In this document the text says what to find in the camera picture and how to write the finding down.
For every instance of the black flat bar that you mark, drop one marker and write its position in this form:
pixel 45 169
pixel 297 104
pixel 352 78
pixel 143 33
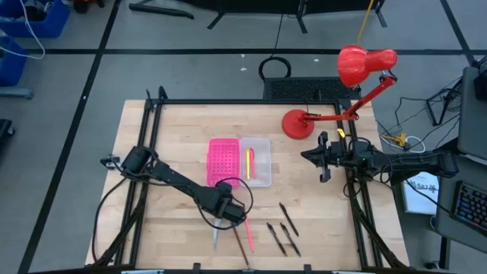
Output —
pixel 160 10

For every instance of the large blue plastic bin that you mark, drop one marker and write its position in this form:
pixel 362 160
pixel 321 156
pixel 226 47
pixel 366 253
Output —
pixel 49 21

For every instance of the brown pencil with blue end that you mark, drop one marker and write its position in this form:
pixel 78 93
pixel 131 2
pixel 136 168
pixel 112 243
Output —
pixel 240 245

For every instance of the yellow tag on arm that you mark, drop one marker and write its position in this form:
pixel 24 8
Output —
pixel 341 132

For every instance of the yellow plug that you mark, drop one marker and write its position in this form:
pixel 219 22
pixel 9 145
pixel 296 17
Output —
pixel 397 140

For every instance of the white printed booklet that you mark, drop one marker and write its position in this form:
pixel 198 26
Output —
pixel 420 196

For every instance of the black pen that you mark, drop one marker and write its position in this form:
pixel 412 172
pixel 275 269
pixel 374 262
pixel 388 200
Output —
pixel 288 219
pixel 276 239
pixel 290 239

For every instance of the black mesh chair back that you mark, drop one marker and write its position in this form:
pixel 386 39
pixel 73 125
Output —
pixel 304 88

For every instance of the pink perforated box lid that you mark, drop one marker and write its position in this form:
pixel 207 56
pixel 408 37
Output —
pixel 223 161

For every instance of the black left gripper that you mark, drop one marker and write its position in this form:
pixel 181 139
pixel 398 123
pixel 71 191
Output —
pixel 224 203

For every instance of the red desk lamp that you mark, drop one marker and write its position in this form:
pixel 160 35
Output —
pixel 355 64

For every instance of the grey raised desk panel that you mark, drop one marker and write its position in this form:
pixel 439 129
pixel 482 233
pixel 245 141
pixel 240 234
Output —
pixel 472 114

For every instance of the clear plastic supply box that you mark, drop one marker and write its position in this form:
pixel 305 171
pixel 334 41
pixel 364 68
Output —
pixel 263 162

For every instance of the backlit black keyboard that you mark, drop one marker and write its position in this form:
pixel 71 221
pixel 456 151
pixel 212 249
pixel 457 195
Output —
pixel 472 205

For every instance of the small blue plastic bin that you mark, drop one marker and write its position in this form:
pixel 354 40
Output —
pixel 11 64

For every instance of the grey side desk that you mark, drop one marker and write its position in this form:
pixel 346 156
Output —
pixel 445 205

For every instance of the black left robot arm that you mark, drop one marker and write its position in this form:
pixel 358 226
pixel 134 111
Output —
pixel 171 179

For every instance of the black stand legs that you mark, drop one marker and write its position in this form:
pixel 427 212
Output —
pixel 300 21

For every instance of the pink pencil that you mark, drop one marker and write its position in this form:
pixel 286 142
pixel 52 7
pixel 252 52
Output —
pixel 249 236

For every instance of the yellow highlighter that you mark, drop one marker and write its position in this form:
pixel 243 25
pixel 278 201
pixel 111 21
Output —
pixel 247 164

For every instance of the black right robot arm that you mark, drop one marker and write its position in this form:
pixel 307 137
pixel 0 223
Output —
pixel 411 161

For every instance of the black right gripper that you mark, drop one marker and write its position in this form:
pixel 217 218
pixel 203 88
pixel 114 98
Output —
pixel 334 155

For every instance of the pink highlighter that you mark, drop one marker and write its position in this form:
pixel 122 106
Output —
pixel 253 163

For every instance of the black metal table frame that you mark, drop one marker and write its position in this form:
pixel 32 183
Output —
pixel 247 101

